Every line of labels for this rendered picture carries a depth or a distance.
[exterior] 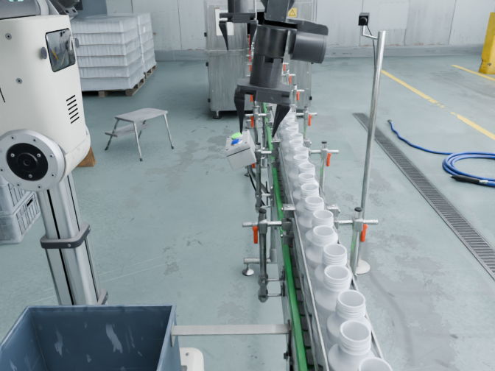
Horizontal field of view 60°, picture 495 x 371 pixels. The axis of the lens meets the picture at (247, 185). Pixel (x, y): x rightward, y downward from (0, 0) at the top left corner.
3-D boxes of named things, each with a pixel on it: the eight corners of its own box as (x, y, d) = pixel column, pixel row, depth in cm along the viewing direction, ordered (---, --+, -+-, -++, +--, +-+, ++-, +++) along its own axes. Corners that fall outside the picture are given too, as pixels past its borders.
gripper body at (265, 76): (290, 101, 79) (297, 61, 76) (236, 94, 78) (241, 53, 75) (287, 94, 85) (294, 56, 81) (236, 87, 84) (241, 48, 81)
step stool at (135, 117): (138, 138, 497) (132, 103, 480) (174, 148, 463) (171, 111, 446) (104, 149, 463) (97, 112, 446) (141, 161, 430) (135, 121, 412)
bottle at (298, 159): (313, 213, 113) (316, 155, 106) (303, 223, 108) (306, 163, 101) (293, 208, 116) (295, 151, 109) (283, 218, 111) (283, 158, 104)
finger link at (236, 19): (233, 48, 124) (232, 14, 120) (258, 48, 124) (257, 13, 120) (232, 51, 118) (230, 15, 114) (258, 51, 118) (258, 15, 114)
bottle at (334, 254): (346, 320, 76) (354, 241, 69) (345, 345, 71) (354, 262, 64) (312, 315, 77) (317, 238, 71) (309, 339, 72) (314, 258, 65)
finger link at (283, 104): (284, 143, 82) (293, 95, 78) (247, 139, 81) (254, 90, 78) (282, 133, 88) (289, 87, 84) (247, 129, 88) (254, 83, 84)
